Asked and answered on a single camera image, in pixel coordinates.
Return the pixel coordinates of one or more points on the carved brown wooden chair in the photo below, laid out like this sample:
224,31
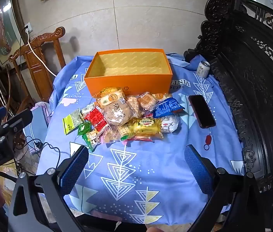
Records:
36,65

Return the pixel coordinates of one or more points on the dark carved wooden furniture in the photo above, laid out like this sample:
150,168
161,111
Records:
252,89

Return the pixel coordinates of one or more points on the light blue paper bag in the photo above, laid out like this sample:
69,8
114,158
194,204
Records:
36,125

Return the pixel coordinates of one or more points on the yellow snack packet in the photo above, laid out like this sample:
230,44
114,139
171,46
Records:
147,127

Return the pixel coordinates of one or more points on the clear cracker packet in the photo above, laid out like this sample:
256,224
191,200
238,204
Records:
114,135

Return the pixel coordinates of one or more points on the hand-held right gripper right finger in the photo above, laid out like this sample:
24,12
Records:
198,171

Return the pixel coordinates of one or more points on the blue snack packet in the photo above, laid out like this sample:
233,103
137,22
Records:
167,108

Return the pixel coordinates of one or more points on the yellow-orange snack packet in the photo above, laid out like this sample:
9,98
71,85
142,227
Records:
109,91

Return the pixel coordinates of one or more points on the large clear bread packet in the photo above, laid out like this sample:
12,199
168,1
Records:
118,113

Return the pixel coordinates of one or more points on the yellow-green snack packet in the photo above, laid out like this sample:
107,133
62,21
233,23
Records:
72,122

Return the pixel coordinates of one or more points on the pink cracker packet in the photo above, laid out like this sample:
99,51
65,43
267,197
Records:
136,139

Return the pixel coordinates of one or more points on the orange cardboard box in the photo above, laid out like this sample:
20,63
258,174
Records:
126,83

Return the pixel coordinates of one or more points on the red key tag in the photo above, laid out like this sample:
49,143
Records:
208,140

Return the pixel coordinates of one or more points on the clear packet with green label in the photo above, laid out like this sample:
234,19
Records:
112,99

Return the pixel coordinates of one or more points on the pastry packet with orange label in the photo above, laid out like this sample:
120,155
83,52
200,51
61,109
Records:
161,96

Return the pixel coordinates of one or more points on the blue printed tablecloth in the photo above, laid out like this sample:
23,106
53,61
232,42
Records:
138,186

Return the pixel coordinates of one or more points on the round cake clear packet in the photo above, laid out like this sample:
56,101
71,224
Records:
147,101

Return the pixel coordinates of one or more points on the white wall socket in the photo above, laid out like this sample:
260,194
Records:
29,27

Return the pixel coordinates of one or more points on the black smartphone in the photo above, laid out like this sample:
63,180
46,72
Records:
201,111

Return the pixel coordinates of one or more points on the white puffed snack bag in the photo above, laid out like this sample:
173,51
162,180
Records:
171,124

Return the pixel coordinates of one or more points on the red biscuit packet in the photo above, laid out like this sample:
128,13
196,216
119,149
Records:
96,119

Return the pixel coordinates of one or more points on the white drink can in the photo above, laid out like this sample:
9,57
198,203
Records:
202,70

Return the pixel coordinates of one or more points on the small green snack packet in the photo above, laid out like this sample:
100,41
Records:
84,128

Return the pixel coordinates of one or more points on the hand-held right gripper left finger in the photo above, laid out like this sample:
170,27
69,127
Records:
74,169

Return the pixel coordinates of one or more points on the green nut packet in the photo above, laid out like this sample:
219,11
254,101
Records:
91,140

